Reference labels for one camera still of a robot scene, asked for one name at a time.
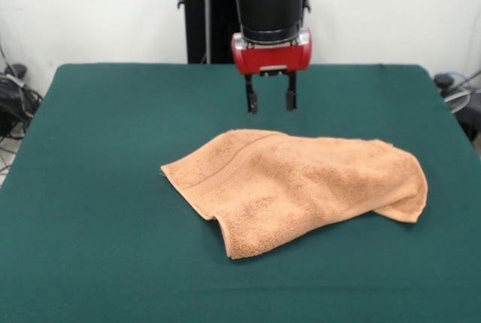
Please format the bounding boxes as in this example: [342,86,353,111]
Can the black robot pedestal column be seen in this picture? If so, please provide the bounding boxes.
[176,0,313,65]

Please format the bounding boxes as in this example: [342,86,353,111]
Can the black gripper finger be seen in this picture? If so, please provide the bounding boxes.
[244,74,259,115]
[285,71,298,112]

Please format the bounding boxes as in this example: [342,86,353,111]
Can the tan terry towel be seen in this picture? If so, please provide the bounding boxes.
[160,128,429,261]

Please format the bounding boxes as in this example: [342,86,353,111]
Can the dark green table cloth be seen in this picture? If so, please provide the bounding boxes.
[0,62,481,323]

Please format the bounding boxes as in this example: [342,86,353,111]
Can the black cable bundle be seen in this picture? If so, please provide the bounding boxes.
[0,62,44,151]

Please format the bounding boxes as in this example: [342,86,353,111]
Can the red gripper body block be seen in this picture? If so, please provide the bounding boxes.
[230,27,313,77]

